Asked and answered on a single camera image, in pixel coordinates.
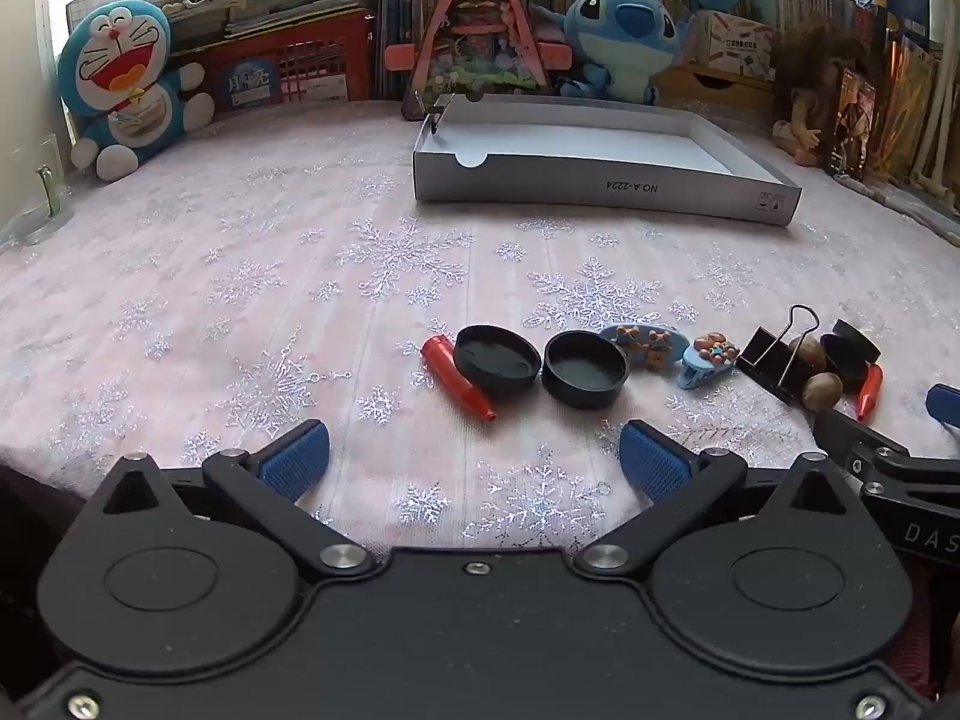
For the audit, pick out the shallow white cardboard box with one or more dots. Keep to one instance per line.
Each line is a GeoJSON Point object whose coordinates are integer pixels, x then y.
{"type": "Point", "coordinates": [585, 150]}

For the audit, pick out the white printed carton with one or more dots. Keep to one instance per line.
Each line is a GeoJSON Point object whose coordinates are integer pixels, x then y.
{"type": "Point", "coordinates": [731, 45]}

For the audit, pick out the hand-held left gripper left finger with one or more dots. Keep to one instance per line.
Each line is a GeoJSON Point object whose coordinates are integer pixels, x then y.
{"type": "Point", "coordinates": [296, 457]}

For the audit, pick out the clear glass jar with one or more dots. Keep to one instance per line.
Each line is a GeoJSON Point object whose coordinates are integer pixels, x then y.
{"type": "Point", "coordinates": [30, 217]}

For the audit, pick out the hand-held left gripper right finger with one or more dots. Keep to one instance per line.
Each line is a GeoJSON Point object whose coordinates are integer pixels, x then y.
{"type": "Point", "coordinates": [652, 461]}

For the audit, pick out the deep black round lid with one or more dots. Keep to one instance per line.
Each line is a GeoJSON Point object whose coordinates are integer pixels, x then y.
{"type": "Point", "coordinates": [585, 375]}

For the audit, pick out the blue robot cat plush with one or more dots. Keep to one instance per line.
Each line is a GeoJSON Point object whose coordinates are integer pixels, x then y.
{"type": "Point", "coordinates": [124, 75]}

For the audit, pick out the small black binder clip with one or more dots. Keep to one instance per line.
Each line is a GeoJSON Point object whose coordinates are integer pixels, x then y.
{"type": "Point", "coordinates": [433, 124]}

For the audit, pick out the blue oval bear hair clip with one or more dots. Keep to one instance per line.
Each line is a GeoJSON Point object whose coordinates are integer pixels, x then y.
{"type": "Point", "coordinates": [645, 341]}

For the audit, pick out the brown nut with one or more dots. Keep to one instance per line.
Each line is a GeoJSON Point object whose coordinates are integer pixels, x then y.
{"type": "Point", "coordinates": [823, 391]}
{"type": "Point", "coordinates": [808, 354]}

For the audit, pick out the pink snowflake tablecloth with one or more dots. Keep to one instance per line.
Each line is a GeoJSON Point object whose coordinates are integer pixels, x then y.
{"type": "Point", "coordinates": [225, 277]}

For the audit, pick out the brown-haired doll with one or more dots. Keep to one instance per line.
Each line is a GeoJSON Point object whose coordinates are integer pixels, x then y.
{"type": "Point", "coordinates": [806, 90]}

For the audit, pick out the blue alien plush toy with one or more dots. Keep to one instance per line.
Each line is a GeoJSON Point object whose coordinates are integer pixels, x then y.
{"type": "Point", "coordinates": [622, 30]}

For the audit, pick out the gold foil sheets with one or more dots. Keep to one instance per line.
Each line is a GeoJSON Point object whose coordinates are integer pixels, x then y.
{"type": "Point", "coordinates": [904, 105]}

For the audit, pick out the blue claw bear hair clip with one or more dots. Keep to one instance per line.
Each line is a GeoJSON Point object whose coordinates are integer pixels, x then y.
{"type": "Point", "coordinates": [709, 360]}

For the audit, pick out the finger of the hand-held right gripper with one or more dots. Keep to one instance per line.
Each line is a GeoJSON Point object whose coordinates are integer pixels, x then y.
{"type": "Point", "coordinates": [945, 405]}
{"type": "Point", "coordinates": [855, 450]}

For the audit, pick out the large black binder clip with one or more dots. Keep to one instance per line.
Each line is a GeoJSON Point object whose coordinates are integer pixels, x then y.
{"type": "Point", "coordinates": [772, 360]}

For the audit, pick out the row of blue folders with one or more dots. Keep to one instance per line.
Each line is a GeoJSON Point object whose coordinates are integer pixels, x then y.
{"type": "Point", "coordinates": [409, 7]}

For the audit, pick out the small black round cap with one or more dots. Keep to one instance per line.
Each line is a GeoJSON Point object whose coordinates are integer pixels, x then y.
{"type": "Point", "coordinates": [847, 356]}

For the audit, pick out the shallow black round lid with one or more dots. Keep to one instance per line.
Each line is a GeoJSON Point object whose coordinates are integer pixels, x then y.
{"type": "Point", "coordinates": [495, 356]}

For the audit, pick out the pink triangular toy house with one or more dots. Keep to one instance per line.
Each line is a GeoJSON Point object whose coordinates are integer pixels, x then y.
{"type": "Point", "coordinates": [480, 37]}

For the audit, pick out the red plastic crate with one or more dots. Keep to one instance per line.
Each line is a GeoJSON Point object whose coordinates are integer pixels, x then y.
{"type": "Point", "coordinates": [315, 67]}

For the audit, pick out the wooden drawer box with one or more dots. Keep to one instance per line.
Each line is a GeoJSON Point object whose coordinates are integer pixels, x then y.
{"type": "Point", "coordinates": [720, 94]}

